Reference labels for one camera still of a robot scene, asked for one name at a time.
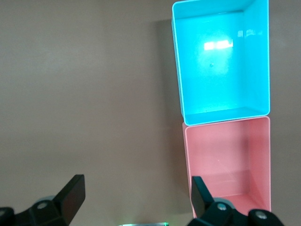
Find blue plastic bin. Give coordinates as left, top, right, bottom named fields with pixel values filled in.
left=171, top=0, right=270, bottom=126

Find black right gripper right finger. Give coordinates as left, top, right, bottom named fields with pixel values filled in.
left=188, top=176, right=285, bottom=226

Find pink plastic bin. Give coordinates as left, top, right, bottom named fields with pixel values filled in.
left=182, top=116, right=271, bottom=218

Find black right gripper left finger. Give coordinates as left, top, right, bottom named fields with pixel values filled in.
left=0, top=174, right=86, bottom=226

